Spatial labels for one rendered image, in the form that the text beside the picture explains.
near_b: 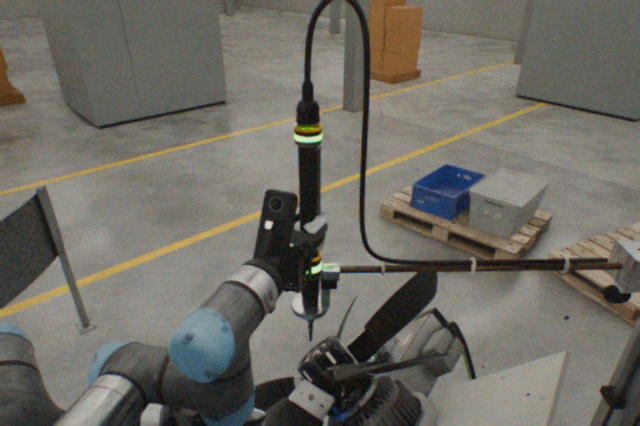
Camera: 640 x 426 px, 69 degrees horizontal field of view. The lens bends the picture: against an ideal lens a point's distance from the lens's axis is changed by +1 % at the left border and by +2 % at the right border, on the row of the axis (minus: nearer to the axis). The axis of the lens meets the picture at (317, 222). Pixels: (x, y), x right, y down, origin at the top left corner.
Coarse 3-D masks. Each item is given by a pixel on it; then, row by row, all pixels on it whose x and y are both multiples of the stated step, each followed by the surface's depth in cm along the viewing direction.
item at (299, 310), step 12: (324, 264) 85; (336, 264) 85; (324, 276) 84; (336, 276) 84; (324, 288) 85; (336, 288) 85; (300, 300) 90; (324, 300) 87; (300, 312) 87; (312, 312) 87; (324, 312) 87
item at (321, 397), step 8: (304, 384) 106; (312, 384) 105; (296, 392) 104; (304, 392) 104; (312, 392) 104; (320, 392) 104; (296, 400) 102; (304, 400) 102; (320, 400) 102; (328, 400) 103; (304, 408) 101; (312, 408) 101; (320, 408) 101; (328, 408) 101; (320, 416) 100
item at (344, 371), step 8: (400, 360) 84; (408, 360) 79; (416, 360) 81; (424, 360) 85; (432, 360) 86; (336, 368) 87; (344, 368) 85; (352, 368) 82; (360, 368) 80; (368, 368) 78; (376, 368) 77; (384, 368) 93; (392, 368) 93; (400, 368) 93; (336, 376) 80; (344, 376) 77; (352, 376) 76
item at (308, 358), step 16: (320, 352) 105; (336, 352) 106; (304, 368) 106; (320, 368) 104; (320, 384) 105; (336, 384) 104; (352, 384) 106; (368, 384) 105; (336, 400) 105; (352, 400) 103
